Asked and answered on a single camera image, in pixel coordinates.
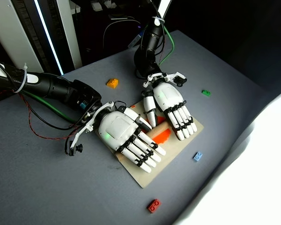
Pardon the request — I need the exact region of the yellow-orange toy brick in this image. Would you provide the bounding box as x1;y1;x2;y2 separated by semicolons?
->
106;78;119;89

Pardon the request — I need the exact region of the green cable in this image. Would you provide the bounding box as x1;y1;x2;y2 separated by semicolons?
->
158;24;175;67
0;84;77;124

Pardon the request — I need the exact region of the white blue cable plug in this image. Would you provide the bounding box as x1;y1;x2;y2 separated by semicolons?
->
127;29;147;49

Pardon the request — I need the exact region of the wooden rolling pin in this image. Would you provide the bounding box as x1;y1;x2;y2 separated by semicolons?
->
114;123;171;163

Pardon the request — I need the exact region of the thin looping cable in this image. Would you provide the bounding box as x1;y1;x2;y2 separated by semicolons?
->
102;19;141;49

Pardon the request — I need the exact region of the white stand with light strip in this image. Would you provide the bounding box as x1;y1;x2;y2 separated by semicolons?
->
0;0;83;73

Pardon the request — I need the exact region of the light blue toy brick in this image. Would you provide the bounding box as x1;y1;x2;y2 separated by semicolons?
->
192;151;204;163

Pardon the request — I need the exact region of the light wooden board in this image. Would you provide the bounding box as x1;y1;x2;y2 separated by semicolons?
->
95;100;205;189

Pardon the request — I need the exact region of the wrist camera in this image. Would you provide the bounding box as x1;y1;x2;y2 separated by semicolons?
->
69;142;84;157
173;75;187;87

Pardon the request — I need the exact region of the red twisted wire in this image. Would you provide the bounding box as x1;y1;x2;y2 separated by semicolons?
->
0;90;80;141

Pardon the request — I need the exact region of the grey table cloth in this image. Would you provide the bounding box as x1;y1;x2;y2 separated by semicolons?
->
0;30;272;225

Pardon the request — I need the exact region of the orange play dough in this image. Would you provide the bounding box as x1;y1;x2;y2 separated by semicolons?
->
140;115;172;145

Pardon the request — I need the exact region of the red toy brick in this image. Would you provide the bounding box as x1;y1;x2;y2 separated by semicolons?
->
147;199;162;214

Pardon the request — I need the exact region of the white backdrop sheet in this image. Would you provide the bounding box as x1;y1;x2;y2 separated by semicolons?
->
173;88;281;225

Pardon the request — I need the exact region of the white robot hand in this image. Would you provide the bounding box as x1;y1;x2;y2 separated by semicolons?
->
97;105;167;174
141;81;198;141

